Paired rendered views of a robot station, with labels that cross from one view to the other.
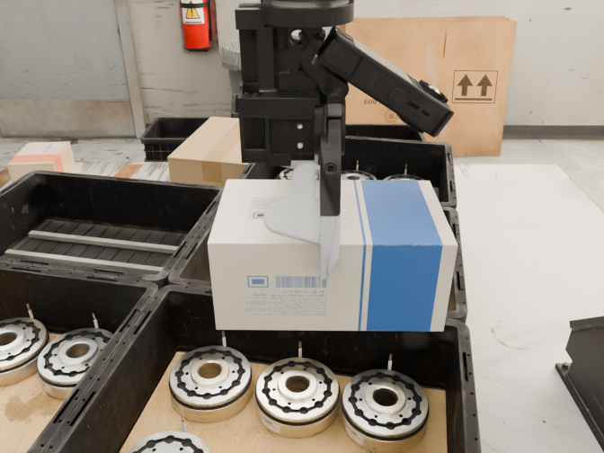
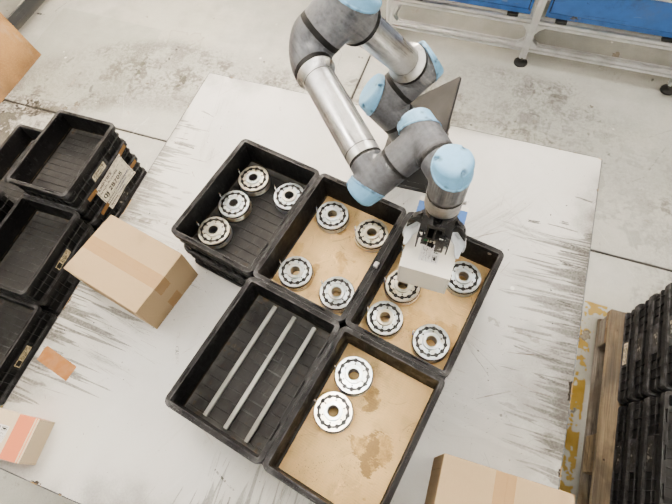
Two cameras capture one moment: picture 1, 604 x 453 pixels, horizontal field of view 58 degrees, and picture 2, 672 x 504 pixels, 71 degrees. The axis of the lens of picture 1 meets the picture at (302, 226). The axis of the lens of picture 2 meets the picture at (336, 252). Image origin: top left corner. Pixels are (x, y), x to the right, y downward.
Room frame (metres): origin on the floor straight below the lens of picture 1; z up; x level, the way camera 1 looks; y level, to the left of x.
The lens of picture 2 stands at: (0.43, 0.54, 2.14)
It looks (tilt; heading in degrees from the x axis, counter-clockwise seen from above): 63 degrees down; 295
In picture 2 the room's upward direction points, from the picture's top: 8 degrees counter-clockwise
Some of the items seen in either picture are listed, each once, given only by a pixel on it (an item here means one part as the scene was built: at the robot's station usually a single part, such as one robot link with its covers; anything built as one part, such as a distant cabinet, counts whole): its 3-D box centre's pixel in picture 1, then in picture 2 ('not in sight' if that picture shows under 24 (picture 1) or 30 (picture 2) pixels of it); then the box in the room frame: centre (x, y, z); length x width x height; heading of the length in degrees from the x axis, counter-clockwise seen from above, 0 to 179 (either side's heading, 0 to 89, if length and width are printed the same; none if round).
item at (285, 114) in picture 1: (297, 83); (438, 222); (0.43, 0.00, 1.25); 0.09 x 0.08 x 0.12; 89
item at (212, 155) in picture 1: (234, 166); (133, 271); (1.33, 0.18, 0.78); 0.30 x 0.22 x 0.16; 168
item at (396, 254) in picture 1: (328, 251); (432, 244); (0.43, -0.02, 1.09); 0.20 x 0.12 x 0.09; 89
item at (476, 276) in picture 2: not in sight; (463, 277); (0.32, -0.07, 0.86); 0.10 x 0.10 x 0.01
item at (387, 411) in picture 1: (385, 398); not in sight; (0.46, -0.10, 0.86); 0.05 x 0.05 x 0.01
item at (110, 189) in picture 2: not in sight; (115, 181); (1.88, -0.30, 0.41); 0.31 x 0.02 x 0.16; 89
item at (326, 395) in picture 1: (297, 387); (402, 285); (0.48, 0.01, 0.86); 0.10 x 0.10 x 0.01
